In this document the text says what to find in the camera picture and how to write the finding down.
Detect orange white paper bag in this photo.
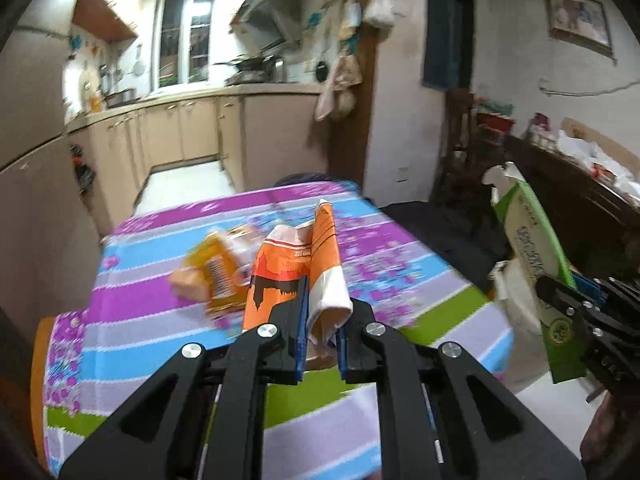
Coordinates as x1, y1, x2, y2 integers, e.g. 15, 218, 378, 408
243, 200, 354, 360

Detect green white long box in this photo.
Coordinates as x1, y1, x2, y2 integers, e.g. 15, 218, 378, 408
482, 162, 586, 391

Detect yellow snack wrapper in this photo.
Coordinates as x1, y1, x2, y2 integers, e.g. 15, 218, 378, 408
168, 224, 264, 318

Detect white plastic trash bucket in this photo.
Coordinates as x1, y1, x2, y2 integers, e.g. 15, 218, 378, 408
489, 259, 541, 336

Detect beige kitchen base cabinets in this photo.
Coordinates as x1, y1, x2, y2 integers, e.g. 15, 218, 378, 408
67, 84, 329, 233

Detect kitchen window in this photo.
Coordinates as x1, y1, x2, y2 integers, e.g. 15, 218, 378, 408
153, 0, 215, 90

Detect person's right hand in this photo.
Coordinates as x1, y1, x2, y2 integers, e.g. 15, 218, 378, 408
579, 392, 639, 479

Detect dark wooden dining table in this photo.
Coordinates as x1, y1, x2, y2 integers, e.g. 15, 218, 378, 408
504, 136, 639, 282

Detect black cloth heap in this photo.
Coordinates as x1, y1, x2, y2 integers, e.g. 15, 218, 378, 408
381, 202, 511, 295

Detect dark wooden chair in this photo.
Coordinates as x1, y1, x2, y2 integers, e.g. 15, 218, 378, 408
431, 88, 504, 204

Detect floral colourful tablecloth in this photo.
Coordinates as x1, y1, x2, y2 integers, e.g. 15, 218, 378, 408
42, 182, 513, 472

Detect hanging cloth bags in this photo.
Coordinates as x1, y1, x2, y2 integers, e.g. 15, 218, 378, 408
314, 52, 362, 122

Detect grey three-door refrigerator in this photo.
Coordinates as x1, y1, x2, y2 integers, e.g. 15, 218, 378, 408
1, 29, 101, 341

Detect steel kettle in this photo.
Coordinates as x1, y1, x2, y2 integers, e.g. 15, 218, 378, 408
265, 56, 288, 84

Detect dark blue window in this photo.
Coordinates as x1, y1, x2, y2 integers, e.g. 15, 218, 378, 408
422, 0, 475, 91

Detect steel range hood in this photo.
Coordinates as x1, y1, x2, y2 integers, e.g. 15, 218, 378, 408
231, 0, 303, 55

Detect white hanging plastic bag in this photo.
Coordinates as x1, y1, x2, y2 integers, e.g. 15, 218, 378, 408
363, 0, 395, 30

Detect framed wall picture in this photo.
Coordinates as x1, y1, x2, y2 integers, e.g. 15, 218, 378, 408
544, 0, 613, 58

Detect upper kitchen wall cabinet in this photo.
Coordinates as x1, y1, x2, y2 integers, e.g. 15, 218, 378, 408
73, 0, 142, 44

